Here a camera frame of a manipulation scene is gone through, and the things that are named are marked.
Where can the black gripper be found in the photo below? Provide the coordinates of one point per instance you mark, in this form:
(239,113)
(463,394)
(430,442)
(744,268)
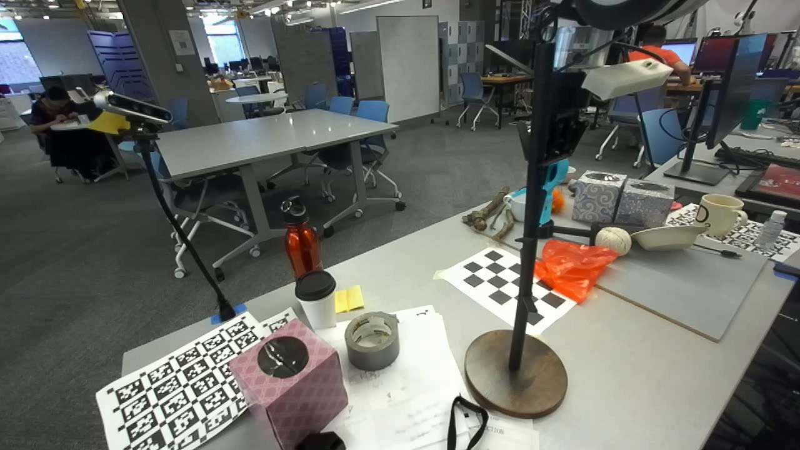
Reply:
(572,104)

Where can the light blue plastic peg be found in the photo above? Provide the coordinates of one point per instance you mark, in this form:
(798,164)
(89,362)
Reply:
(554,178)

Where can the black monitor stand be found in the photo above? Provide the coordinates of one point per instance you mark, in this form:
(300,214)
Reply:
(695,172)

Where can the black pole wooden base stand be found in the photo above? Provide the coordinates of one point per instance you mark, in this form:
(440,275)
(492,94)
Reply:
(517,379)

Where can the blue patterned tissue box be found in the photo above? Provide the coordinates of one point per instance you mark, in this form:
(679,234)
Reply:
(648,204)
(598,198)

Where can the grey office chair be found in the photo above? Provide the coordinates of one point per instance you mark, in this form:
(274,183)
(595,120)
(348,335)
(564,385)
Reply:
(627,127)

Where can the white round cup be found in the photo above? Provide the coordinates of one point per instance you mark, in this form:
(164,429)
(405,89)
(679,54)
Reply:
(514,204)

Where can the white ball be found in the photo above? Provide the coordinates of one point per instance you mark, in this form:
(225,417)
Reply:
(613,240)

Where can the orange plastic bag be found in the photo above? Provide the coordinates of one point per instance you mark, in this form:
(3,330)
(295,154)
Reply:
(572,265)

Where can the person in orange shirt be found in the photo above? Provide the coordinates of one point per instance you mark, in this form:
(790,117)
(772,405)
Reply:
(680,65)

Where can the black white checkerboard sheet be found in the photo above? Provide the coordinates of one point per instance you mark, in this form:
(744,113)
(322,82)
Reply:
(492,279)

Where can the open laptop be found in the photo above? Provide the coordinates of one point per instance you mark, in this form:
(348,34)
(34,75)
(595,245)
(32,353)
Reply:
(685,48)

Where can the cream ceramic mug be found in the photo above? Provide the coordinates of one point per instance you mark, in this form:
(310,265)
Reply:
(720,215)

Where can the grey board wooden edge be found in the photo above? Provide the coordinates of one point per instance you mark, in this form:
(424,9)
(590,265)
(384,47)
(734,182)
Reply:
(683,292)

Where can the white partition panel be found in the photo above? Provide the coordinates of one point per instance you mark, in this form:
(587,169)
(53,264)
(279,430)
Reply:
(408,65)

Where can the green container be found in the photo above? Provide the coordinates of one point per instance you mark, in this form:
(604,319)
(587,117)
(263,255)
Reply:
(754,117)

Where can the black keyboard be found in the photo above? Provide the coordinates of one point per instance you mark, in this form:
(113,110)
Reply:
(758,155)

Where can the black computer monitor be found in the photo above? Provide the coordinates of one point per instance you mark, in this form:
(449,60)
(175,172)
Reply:
(750,84)

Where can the red book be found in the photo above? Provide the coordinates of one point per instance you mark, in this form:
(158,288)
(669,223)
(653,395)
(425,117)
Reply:
(779,183)

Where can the small white bottle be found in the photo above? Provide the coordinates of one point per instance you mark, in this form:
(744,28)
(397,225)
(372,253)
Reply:
(774,228)

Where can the yellow sticky notes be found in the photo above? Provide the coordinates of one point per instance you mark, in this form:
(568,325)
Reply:
(352,302)

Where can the white handwritten paper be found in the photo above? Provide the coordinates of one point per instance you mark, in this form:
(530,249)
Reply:
(408,365)

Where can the red water bottle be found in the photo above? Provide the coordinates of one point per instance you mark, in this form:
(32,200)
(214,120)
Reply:
(300,252)

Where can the grey tape roll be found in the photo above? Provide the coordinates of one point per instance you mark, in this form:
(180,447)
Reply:
(359,350)

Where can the white cup black lid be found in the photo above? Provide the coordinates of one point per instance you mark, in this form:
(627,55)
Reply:
(315,309)

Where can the grey office table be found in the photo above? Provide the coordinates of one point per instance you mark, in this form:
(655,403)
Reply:
(265,138)

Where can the large white printed paper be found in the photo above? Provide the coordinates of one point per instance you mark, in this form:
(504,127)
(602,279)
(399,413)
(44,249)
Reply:
(402,434)

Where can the blue tape piece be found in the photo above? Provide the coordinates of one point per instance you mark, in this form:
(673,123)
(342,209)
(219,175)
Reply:
(242,315)

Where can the pink tissue box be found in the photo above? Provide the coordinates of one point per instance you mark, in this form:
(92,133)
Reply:
(290,400)

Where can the small black object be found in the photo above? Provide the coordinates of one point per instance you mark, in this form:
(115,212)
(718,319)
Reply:
(322,444)

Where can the seated person dark clothes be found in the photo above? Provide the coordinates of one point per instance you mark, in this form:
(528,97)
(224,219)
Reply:
(72,147)

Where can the black gooseneck camera stand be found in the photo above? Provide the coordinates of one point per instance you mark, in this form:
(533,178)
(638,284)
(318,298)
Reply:
(225,309)

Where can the black stereo camera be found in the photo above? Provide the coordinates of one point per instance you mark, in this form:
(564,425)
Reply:
(134,108)

